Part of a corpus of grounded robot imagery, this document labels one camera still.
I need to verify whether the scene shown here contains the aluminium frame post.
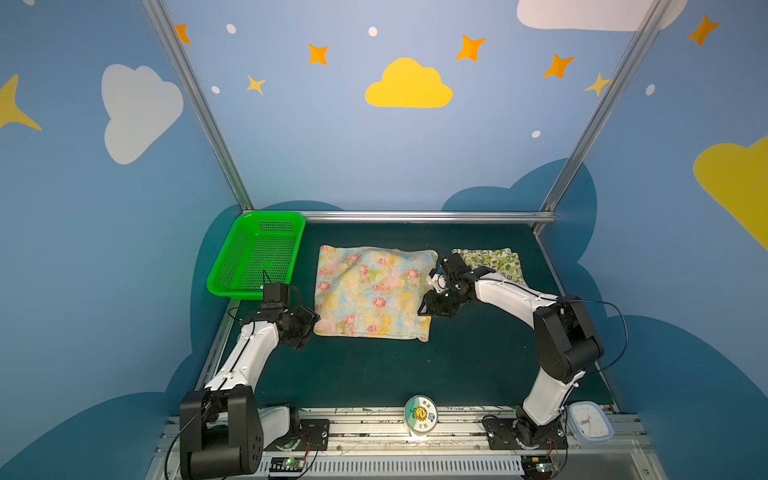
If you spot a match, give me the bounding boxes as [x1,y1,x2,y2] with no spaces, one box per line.
[539,0,673,222]
[141,0,254,211]

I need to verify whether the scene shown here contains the pastel floral skirt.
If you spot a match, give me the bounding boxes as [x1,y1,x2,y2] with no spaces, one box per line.
[314,245,437,342]

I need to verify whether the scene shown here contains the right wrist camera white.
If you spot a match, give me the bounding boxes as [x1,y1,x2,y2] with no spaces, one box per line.
[427,273,448,293]

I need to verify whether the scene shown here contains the green circuit board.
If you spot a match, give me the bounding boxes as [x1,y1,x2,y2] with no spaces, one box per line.
[521,456,553,480]
[267,456,307,478]

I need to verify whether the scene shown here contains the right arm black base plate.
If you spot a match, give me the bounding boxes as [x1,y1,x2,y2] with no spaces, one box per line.
[480,415,568,450]

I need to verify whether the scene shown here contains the left aluminium frame post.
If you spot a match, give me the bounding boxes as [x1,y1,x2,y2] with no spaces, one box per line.
[141,0,254,211]

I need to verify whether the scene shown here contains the right aluminium frame post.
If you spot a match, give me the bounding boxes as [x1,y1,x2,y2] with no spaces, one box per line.
[539,0,673,222]

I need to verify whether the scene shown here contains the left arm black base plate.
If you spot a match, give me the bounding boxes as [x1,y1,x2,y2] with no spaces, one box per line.
[264,419,330,452]

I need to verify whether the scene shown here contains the green plastic basket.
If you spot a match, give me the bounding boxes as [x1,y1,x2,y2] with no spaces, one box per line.
[206,211,306,301]

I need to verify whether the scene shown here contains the rear aluminium frame bar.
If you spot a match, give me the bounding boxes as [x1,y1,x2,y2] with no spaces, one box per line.
[299,210,556,224]

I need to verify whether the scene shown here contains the aluminium rail base frame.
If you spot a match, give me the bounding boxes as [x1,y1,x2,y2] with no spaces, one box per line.
[143,406,667,480]

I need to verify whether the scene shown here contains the right green circuit board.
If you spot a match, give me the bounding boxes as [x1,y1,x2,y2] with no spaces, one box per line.
[521,456,553,480]

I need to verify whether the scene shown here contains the left green circuit board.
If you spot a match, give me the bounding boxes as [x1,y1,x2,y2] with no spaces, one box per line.
[267,456,307,478]

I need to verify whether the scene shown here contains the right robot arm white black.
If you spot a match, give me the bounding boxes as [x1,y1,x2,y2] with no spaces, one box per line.
[418,253,604,449]

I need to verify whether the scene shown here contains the lemon print skirt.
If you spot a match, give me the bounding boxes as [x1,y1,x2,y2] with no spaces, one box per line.
[452,248,527,287]

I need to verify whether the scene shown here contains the white square clock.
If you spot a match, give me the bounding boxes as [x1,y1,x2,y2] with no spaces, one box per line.
[567,401,615,443]

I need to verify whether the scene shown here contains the round white green tape dispenser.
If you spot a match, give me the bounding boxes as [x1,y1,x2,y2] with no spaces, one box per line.
[404,395,438,437]

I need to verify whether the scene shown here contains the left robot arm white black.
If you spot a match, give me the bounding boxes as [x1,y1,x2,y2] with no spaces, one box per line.
[172,282,319,479]

